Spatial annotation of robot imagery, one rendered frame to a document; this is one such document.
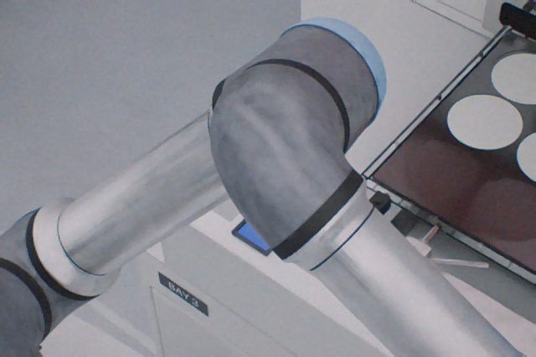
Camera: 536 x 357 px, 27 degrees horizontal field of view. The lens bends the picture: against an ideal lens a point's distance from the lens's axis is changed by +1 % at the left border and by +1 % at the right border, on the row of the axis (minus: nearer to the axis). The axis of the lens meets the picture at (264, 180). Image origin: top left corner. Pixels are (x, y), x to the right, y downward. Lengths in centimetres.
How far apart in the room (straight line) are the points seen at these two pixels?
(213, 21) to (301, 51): 205
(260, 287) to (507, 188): 36
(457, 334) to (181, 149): 33
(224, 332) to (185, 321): 9
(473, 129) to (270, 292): 39
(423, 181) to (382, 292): 60
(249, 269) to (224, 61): 161
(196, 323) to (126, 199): 47
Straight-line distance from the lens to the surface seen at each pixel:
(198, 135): 105
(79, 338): 145
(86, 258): 118
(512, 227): 144
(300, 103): 89
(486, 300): 140
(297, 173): 86
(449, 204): 145
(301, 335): 135
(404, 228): 149
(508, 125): 155
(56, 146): 276
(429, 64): 173
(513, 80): 161
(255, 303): 138
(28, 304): 118
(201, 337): 158
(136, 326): 242
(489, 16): 173
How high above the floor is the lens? 204
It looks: 51 degrees down
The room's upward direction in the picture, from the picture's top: 3 degrees counter-clockwise
